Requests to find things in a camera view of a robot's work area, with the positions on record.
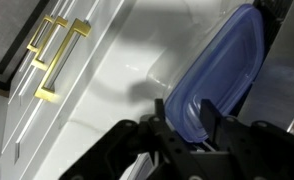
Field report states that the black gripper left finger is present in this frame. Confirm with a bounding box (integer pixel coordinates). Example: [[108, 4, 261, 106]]
[[154, 99, 165, 120]]

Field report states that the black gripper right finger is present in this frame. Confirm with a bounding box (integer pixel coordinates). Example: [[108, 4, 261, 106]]
[[200, 99, 222, 147]]

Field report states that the blue plastic lunchbox lid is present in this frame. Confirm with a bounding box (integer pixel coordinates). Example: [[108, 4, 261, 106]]
[[165, 4, 264, 143]]

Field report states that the steel dish drying rack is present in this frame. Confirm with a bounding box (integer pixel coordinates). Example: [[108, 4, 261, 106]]
[[238, 0, 294, 131]]

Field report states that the gold cabinet handle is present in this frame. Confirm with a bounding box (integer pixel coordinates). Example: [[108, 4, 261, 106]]
[[31, 16, 68, 71], [34, 18, 91, 102], [27, 15, 53, 52]]

